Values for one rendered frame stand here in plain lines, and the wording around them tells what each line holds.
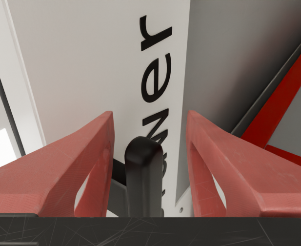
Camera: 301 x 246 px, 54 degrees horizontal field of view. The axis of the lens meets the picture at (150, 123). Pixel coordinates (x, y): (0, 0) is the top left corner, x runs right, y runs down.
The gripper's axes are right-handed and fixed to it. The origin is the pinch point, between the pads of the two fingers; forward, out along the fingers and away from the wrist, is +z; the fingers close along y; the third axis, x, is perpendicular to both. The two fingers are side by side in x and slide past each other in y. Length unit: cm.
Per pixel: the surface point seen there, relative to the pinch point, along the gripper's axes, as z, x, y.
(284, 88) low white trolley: 29.0, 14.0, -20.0
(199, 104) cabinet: 14.6, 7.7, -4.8
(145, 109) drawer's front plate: 4.2, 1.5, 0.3
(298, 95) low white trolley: 27.2, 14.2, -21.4
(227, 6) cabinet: 17.3, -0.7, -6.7
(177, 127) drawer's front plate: 7.5, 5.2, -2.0
